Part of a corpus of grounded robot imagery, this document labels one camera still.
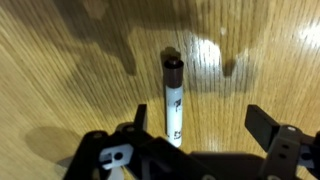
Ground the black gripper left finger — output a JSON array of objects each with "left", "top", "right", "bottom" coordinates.
[{"left": 63, "top": 103, "right": 201, "bottom": 180}]

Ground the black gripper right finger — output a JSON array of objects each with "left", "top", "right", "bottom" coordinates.
[{"left": 244, "top": 104, "right": 320, "bottom": 180}]

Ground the white marker with dark cap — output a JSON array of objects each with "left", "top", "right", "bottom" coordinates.
[{"left": 163, "top": 55, "right": 185, "bottom": 148}]

